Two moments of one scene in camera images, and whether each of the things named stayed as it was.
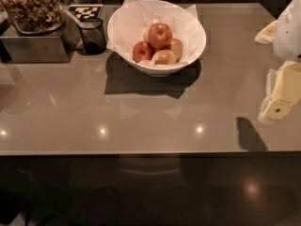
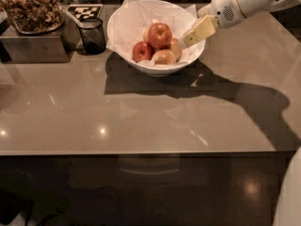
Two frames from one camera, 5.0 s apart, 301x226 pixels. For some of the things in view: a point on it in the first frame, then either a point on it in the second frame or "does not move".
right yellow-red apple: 177,47 does not move
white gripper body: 288,35 -> 221,9
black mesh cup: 92,36 does not move
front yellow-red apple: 165,56 does not move
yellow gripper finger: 282,91 -> 202,29
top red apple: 158,36 does not move
